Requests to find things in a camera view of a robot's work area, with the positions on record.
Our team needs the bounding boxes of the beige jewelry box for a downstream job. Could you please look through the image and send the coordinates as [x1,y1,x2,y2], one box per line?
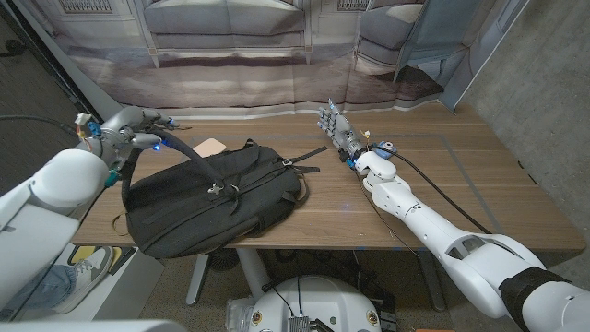
[192,136,228,159]

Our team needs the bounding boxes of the black round fan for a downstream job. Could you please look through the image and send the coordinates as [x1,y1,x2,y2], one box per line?
[209,248,241,273]

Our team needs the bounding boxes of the silver heat sink module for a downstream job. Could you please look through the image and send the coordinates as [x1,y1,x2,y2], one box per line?
[288,315,312,332]

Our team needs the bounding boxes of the person's leg in jeans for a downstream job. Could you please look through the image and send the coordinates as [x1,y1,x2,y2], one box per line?
[6,265,77,311]

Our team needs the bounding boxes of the grey table leg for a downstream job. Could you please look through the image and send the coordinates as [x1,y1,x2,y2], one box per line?
[236,248,273,301]
[185,253,212,308]
[416,251,447,313]

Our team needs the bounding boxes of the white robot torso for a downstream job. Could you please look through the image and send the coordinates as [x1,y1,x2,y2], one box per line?
[247,275,383,332]

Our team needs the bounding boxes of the yellow black floor sign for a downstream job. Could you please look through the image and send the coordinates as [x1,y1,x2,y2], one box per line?
[68,244,137,277]

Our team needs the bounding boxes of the white backdrop stand post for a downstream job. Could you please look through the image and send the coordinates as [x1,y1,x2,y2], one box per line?
[11,0,125,122]

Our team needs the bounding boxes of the printed room backdrop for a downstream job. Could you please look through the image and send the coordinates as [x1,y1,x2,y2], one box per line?
[27,0,531,121]

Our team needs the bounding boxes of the white connector with yellow tag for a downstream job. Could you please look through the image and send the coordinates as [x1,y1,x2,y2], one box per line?
[74,112,93,139]

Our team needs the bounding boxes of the grey white sneaker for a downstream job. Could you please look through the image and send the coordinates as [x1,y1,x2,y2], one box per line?
[53,245,115,314]

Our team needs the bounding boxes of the small blue white cup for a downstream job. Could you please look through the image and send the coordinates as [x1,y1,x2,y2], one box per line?
[372,140,398,160]

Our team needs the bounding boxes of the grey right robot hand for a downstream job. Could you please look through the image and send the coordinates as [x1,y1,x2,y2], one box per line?
[316,97,369,163]

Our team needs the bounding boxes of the black door handle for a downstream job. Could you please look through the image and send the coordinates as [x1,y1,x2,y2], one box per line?
[0,39,27,59]

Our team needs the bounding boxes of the clear plastic package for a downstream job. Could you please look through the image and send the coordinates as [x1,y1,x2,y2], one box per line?
[225,297,257,332]

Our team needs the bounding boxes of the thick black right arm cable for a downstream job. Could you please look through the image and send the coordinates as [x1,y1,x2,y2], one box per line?
[390,149,493,235]

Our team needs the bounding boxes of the black backpack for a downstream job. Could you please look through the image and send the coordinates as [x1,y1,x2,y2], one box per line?
[112,126,329,260]

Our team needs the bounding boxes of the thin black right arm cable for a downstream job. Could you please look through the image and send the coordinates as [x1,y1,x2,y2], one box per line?
[353,169,421,258]

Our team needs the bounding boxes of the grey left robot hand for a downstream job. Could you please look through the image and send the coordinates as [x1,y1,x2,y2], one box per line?
[76,105,181,172]

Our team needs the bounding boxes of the white floor platform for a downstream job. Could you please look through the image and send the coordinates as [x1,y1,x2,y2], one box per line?
[6,242,166,322]

